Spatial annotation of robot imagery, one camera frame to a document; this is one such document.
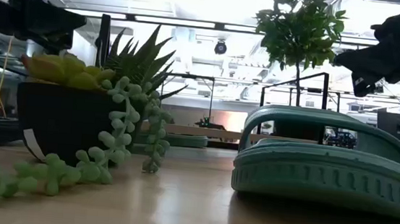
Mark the black aluminium table frame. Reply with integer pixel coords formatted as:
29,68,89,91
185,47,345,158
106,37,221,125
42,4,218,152
205,137,400,174

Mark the wooden shelf with black frame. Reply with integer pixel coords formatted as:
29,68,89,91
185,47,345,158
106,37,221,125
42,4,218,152
88,12,334,151

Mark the cluttered background workbench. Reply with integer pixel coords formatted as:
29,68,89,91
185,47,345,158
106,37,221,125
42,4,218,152
323,126,359,150

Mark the black round plant pot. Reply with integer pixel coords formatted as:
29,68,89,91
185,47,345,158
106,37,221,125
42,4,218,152
273,119,323,142

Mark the green leafy artificial tree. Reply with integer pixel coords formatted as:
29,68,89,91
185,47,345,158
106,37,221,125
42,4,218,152
247,0,351,111

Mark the teal rubber slide sandal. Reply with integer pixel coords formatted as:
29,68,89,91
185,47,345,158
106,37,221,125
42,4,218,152
229,100,400,220
134,129,209,150

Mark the artificial succulent arrangement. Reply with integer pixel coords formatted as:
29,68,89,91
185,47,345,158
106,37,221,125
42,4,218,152
0,10,194,224

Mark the round black ceiling camera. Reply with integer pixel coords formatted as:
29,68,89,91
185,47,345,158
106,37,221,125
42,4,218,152
213,39,229,56

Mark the dark computer monitor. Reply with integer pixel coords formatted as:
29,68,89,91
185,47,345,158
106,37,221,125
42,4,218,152
375,111,400,142

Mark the black bowl planter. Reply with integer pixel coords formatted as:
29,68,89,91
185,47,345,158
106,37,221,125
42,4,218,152
11,80,141,172

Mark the white label strip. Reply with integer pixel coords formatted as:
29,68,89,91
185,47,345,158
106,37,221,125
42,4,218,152
20,128,50,162

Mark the black background rig frame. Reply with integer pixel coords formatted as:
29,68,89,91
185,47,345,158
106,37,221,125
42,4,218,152
288,85,342,113
158,71,216,120

